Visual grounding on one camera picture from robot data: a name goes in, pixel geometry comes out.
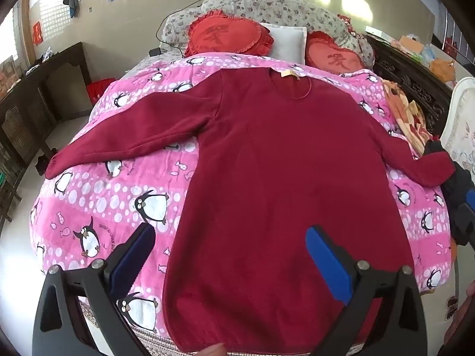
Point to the white upholstered chair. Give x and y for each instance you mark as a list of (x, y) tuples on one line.
[(462, 118)]

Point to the dark carved wooden headboard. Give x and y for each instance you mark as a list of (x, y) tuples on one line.
[(408, 70)]

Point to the green cloth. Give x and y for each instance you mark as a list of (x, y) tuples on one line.
[(2, 180)]

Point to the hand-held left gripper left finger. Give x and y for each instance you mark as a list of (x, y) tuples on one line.
[(133, 263)]

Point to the pink penguin print blanket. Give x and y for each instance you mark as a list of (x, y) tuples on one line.
[(111, 193)]

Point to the orange printed blanket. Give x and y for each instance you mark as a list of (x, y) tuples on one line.
[(408, 115)]

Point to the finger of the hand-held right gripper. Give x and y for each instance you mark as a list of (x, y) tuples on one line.
[(465, 222)]

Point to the person's right forearm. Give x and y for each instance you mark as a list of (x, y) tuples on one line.
[(467, 307)]

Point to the printed cardboard box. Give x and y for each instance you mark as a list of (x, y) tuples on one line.
[(9, 74)]

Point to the red bag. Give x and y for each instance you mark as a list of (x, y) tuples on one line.
[(100, 91)]

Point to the white pillow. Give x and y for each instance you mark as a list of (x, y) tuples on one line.
[(285, 42)]

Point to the red wall sticker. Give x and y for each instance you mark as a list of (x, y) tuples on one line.
[(37, 32)]

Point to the dark clothes pile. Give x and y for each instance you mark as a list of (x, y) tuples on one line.
[(456, 185)]

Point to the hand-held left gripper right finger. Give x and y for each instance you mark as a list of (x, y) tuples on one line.
[(326, 263)]

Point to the orange bag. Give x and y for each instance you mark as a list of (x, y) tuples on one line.
[(441, 68)]

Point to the dark wooden cabinet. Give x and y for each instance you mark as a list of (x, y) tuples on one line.
[(22, 118)]

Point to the red heart pillow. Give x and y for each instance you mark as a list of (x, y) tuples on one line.
[(222, 35), (334, 57)]

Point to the dark red sweater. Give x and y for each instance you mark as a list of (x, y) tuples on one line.
[(278, 174)]

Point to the black charger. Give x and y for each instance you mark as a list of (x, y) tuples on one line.
[(154, 51)]

